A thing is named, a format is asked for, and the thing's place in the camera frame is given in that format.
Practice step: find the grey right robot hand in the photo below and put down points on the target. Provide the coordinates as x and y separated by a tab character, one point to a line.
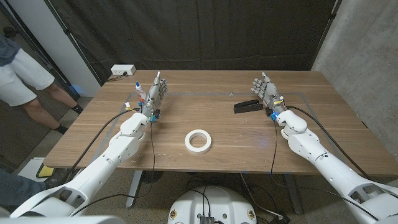
270	93

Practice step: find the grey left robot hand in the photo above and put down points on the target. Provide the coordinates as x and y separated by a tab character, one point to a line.
154	95

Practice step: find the clear glue bottle blue cap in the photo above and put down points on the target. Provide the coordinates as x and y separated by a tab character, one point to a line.
140	93

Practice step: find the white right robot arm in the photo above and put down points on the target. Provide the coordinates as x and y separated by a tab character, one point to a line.
329	168

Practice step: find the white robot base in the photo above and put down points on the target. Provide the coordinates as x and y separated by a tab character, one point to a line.
214	202

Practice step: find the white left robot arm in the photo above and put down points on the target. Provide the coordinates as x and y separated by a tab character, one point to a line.
105	161

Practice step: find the black stapler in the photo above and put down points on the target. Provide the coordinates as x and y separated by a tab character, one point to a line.
247	107

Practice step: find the white tape roll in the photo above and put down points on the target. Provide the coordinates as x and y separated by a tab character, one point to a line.
198	150

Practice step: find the white power strip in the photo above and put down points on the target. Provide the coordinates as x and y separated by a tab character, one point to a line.
122	69

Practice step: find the black backdrop curtain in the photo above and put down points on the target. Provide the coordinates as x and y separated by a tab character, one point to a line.
202	31

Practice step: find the black backdrop stand pole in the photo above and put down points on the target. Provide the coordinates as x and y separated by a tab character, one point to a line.
325	34
74	43

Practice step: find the black round floor stand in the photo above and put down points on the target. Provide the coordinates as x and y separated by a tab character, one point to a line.
154	176

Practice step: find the white table leg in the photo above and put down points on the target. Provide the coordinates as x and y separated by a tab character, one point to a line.
134	186

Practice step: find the grey table leg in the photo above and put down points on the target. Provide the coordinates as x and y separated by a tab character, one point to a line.
293	193

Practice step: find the black power adapter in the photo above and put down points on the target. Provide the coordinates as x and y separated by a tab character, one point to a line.
280	219

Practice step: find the yellow black floor pad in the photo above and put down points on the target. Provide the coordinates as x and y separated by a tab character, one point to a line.
46	171

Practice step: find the person in white shorts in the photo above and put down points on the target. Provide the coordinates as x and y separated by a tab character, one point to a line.
21	77

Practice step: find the white robot chest shell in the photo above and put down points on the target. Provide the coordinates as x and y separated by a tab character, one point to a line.
62	220

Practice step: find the person in blue jeans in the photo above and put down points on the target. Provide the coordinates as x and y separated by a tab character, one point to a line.
15	188

